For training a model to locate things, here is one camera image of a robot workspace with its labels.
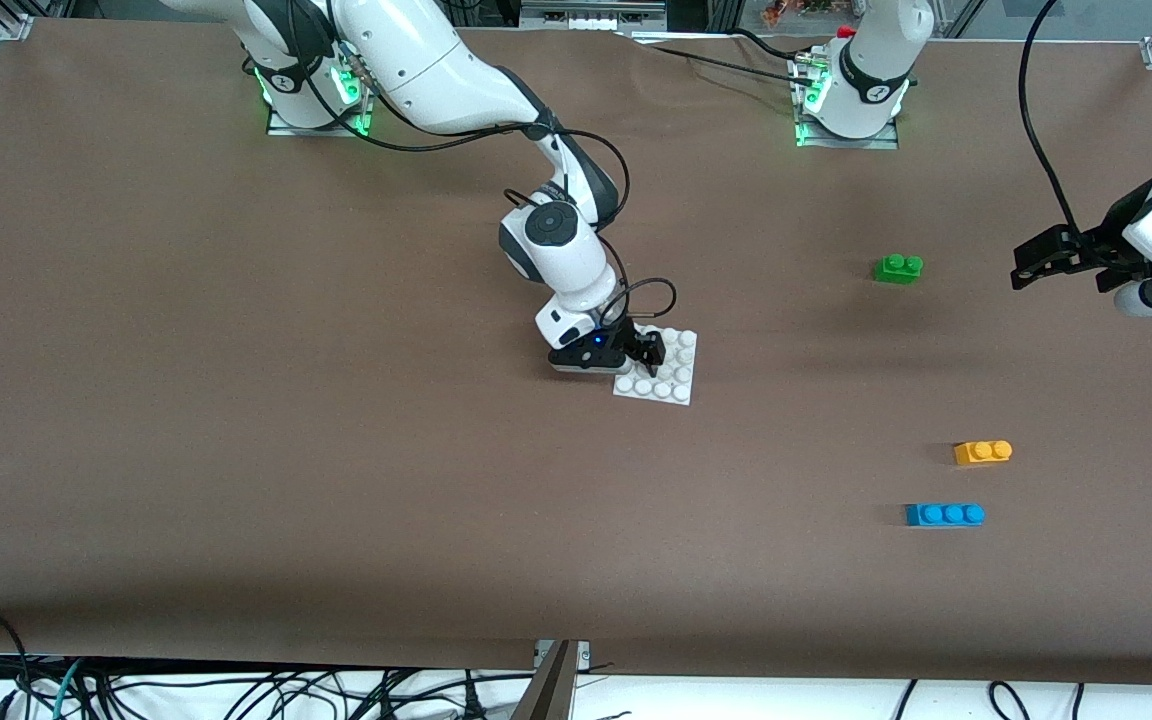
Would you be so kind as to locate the silver table corner bracket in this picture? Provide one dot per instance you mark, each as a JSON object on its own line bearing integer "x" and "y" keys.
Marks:
{"x": 16, "y": 27}

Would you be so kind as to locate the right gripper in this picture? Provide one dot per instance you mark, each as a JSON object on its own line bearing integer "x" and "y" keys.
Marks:
{"x": 628, "y": 336}

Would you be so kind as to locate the grey metal post bracket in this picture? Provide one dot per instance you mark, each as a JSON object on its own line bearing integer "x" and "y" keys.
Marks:
{"x": 551, "y": 690}

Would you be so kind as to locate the orange red small objects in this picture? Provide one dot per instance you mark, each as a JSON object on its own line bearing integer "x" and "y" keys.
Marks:
{"x": 796, "y": 10}

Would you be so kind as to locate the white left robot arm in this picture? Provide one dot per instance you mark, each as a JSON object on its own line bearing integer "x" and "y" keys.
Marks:
{"x": 871, "y": 60}

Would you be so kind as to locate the yellow two-stud block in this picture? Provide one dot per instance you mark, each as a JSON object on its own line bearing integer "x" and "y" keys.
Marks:
{"x": 981, "y": 454}

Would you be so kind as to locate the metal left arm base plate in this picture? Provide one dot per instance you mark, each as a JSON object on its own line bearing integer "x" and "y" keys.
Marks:
{"x": 886, "y": 143}

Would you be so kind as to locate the brown paper table cover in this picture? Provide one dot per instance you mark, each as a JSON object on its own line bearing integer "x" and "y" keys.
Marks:
{"x": 436, "y": 500}

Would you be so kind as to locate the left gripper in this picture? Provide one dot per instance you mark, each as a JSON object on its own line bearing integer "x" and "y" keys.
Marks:
{"x": 1099, "y": 245}

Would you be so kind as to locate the green two-stud block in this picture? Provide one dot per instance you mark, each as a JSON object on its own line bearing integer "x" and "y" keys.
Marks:
{"x": 898, "y": 270}

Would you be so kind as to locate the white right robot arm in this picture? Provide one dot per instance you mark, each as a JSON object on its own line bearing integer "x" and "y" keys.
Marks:
{"x": 416, "y": 70}

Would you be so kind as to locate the blue three-stud block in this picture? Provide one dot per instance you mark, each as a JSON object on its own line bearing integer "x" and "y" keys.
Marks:
{"x": 944, "y": 516}

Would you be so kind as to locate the white studded base plate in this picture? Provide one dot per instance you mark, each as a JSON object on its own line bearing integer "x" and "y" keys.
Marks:
{"x": 676, "y": 385}

